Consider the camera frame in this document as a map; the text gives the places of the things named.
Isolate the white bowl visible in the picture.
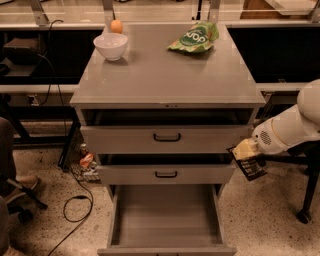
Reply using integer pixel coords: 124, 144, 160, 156
93, 33, 128, 61

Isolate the black rolling chair base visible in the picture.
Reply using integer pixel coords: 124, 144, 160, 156
0, 175, 48, 223

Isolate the green chip bag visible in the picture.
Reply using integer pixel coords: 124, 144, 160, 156
167, 21, 219, 53

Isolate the grey metal drawer cabinet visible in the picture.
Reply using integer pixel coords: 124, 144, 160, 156
69, 21, 267, 256

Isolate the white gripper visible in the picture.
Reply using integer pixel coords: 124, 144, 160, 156
232, 119, 283, 160

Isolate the black floor cable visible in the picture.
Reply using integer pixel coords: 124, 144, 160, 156
46, 166, 95, 256

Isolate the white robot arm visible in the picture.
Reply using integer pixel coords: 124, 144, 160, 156
231, 79, 320, 160

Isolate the grey open bottom drawer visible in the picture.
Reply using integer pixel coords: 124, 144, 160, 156
98, 184, 236, 256

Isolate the black rxbar chocolate bar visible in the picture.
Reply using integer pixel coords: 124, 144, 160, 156
227, 147, 266, 181

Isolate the grey middle drawer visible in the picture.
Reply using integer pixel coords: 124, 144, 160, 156
97, 164, 236, 185

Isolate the grey top drawer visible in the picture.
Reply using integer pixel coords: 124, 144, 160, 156
81, 126, 251, 154

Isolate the dark box on shelf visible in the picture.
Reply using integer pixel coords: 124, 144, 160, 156
3, 38, 39, 65

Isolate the orange bottle on floor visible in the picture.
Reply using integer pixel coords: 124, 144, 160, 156
79, 143, 94, 169

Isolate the orange fruit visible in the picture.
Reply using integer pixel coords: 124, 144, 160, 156
110, 20, 123, 33

